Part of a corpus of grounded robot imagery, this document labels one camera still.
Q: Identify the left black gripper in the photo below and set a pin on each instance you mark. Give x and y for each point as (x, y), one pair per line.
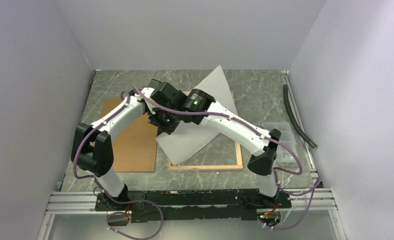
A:
(167, 95)

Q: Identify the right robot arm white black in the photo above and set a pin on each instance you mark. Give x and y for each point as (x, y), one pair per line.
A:
(243, 132)

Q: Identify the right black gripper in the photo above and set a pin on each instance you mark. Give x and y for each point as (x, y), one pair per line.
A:
(168, 129)

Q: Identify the wooden picture frame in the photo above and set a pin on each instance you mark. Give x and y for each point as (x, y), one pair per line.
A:
(220, 154)

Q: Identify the clear plastic parts box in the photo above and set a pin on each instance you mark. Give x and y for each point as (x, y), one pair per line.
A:
(284, 142)

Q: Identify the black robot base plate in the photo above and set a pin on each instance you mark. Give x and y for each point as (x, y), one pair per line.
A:
(152, 205)

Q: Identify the brown backing board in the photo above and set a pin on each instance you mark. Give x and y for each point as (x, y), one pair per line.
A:
(127, 143)

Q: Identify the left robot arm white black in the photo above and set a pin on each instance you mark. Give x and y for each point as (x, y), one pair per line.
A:
(92, 151)

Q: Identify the aluminium rail frame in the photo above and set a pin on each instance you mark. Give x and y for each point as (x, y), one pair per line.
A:
(306, 211)

